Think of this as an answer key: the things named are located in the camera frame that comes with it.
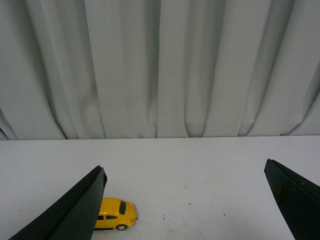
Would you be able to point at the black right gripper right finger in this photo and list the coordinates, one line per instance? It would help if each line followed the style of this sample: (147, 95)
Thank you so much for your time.
(297, 198)

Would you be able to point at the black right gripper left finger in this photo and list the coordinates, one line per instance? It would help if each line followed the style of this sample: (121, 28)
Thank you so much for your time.
(73, 216)

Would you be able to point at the yellow beetle toy car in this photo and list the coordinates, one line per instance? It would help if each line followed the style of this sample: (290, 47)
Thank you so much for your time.
(116, 214)

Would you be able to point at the grey pleated curtain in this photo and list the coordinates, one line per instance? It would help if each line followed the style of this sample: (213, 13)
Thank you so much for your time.
(131, 69)

